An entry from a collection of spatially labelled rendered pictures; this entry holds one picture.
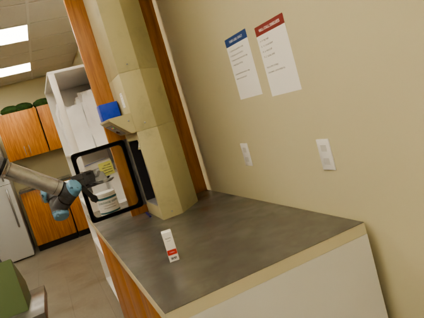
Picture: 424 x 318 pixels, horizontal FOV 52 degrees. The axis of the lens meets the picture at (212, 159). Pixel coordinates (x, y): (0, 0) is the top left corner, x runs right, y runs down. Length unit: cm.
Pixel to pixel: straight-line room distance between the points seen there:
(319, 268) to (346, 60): 64
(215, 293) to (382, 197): 59
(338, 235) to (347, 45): 58
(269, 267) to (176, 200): 104
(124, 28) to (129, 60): 16
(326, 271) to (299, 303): 13
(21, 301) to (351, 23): 138
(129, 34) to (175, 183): 79
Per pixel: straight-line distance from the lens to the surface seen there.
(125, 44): 227
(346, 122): 146
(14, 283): 168
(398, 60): 126
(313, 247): 140
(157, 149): 224
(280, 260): 135
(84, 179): 230
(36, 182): 211
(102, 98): 258
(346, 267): 149
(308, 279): 142
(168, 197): 227
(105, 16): 229
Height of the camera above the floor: 144
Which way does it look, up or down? 7 degrees down
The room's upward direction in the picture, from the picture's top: 16 degrees counter-clockwise
